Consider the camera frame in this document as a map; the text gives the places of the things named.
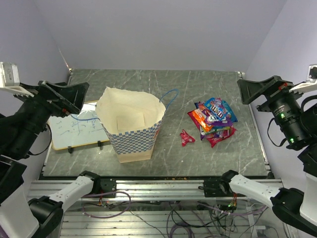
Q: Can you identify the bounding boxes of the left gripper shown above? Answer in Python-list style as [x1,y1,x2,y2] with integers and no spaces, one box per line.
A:
[6,77,90,156]

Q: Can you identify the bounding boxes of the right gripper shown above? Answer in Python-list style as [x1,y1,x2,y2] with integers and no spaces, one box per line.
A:
[237,74,309,145]

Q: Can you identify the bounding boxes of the blue gummy snack bag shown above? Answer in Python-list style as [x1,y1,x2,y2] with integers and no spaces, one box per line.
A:
[222,100,238,122]

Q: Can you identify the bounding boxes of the blue M&M's candy bag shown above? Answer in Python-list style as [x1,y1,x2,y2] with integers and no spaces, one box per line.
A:
[204,98,227,120]

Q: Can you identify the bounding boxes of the purple snack packet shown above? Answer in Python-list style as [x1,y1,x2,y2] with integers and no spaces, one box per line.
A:
[194,102,233,126]

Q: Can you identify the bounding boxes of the pink princess snack bag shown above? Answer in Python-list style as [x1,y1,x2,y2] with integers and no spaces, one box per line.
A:
[201,126,236,148]

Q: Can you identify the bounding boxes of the blue checkered paper bag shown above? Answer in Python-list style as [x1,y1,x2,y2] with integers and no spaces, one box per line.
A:
[86,87,179,163]

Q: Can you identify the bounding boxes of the red crisps bag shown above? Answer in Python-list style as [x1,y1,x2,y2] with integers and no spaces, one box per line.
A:
[187,111,198,122]

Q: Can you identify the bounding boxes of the red snack packet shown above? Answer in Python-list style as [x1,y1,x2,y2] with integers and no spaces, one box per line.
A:
[180,130,196,147]

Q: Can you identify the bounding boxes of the orange Fox's candy pack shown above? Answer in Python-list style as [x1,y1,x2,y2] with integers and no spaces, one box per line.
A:
[193,109,213,132]

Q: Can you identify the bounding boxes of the green yellow candy bag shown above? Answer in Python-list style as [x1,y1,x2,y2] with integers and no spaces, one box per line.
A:
[201,126,230,135]

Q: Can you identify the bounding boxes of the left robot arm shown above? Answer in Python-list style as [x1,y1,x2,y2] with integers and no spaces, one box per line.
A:
[0,81,102,238]

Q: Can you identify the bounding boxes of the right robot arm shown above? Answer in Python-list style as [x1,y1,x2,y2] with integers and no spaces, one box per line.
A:
[217,73,317,237]

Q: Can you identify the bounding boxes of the small whiteboard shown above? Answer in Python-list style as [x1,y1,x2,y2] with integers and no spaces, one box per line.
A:
[48,101,109,151]

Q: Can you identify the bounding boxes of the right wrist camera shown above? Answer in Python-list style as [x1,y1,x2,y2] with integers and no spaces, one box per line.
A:
[288,64,317,94]

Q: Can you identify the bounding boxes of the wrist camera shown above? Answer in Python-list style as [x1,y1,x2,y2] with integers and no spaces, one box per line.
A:
[0,62,34,97]
[288,64,317,94]

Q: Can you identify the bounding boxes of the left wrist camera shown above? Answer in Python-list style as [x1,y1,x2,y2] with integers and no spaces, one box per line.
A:
[0,62,34,97]

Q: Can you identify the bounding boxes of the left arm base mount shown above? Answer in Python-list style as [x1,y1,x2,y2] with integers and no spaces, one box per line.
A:
[92,178,117,194]

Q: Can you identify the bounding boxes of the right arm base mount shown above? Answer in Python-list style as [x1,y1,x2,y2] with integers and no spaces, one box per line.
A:
[198,179,233,197]

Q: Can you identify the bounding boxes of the aluminium frame rail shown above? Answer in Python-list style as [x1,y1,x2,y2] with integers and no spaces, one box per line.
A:
[27,178,287,201]

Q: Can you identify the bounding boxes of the loose cables under table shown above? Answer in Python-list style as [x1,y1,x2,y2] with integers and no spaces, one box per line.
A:
[133,200,278,238]

